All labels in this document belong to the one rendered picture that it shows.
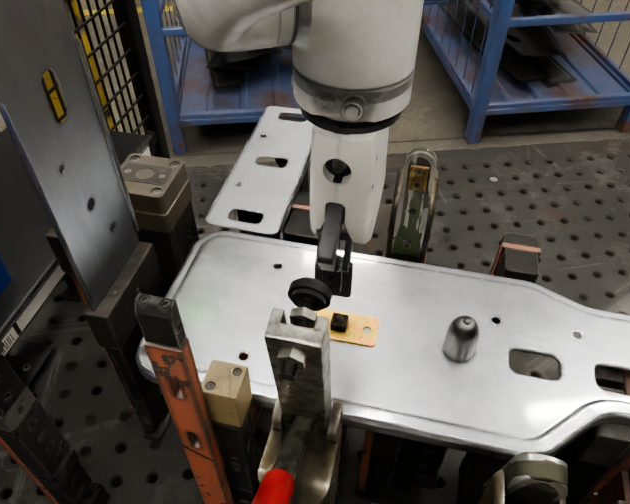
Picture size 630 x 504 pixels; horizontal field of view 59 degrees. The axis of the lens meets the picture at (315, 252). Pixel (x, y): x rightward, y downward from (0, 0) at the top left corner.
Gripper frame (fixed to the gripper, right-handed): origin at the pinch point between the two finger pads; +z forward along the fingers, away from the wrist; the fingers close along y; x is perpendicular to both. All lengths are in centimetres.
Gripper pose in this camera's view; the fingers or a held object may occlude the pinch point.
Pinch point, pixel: (343, 248)
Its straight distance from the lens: 51.8
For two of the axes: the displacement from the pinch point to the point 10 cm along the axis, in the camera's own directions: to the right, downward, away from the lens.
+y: 2.3, -7.0, 6.8
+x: -9.7, -1.6, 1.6
